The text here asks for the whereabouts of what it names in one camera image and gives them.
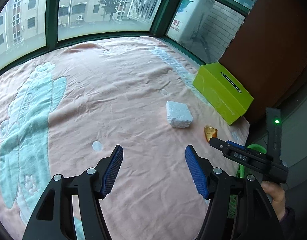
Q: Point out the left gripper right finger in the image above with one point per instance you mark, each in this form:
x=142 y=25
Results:
x=238 y=207

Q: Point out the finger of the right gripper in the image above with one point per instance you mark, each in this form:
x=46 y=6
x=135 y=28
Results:
x=218 y=144
x=235 y=145

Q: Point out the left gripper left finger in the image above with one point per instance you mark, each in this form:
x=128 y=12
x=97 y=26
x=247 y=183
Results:
x=53 y=217

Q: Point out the person's right hand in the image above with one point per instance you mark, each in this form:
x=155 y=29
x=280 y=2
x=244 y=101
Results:
x=277 y=193

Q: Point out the crumpled orange gold wrapper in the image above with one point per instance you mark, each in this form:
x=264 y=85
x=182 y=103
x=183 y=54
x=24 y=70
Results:
x=210 y=132

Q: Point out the green plastic waste basket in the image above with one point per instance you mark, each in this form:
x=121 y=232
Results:
x=242 y=173

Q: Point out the lime green cardboard box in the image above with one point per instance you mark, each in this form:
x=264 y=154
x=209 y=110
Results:
x=223 y=91

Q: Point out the white styrofoam block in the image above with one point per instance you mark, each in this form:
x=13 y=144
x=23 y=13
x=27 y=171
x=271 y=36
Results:
x=178 y=114

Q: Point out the brown wooden cabinet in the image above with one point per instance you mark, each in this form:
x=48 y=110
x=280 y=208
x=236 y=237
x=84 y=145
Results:
x=268 y=54

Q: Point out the pink patterned bed blanket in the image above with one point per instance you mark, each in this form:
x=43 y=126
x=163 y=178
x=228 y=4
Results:
x=62 y=112

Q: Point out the green window frame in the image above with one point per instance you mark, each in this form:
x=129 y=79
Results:
x=200 y=28

